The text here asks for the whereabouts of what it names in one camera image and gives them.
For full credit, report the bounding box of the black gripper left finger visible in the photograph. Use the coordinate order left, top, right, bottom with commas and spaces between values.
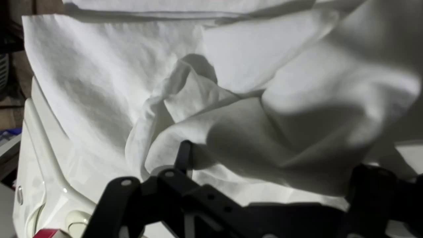
82, 138, 248, 238

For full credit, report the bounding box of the white towel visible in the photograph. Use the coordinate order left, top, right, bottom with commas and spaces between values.
21, 0, 423, 210

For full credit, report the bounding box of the white washing machine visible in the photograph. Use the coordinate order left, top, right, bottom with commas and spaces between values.
12, 76, 423, 238

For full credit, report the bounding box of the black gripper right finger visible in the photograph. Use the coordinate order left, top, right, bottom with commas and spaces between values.
347, 162, 423, 238

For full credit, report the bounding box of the pink box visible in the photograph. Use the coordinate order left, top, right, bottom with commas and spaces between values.
32, 227, 71, 238

